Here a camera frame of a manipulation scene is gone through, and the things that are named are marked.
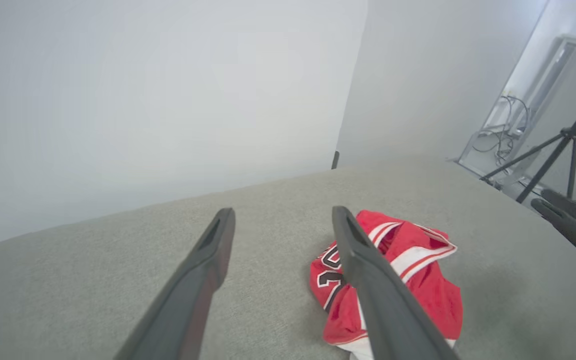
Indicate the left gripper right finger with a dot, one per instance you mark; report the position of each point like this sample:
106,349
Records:
388,310

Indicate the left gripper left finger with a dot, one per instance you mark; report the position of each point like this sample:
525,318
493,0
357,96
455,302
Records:
188,300

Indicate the red white basketball jersey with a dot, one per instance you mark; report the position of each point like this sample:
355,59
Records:
418,295

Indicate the white leaning panel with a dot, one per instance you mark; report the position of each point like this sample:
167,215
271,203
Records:
543,85

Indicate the black camera tripod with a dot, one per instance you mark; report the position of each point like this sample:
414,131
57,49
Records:
563,137

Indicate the dark metal frame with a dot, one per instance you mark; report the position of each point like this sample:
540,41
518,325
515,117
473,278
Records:
335,160

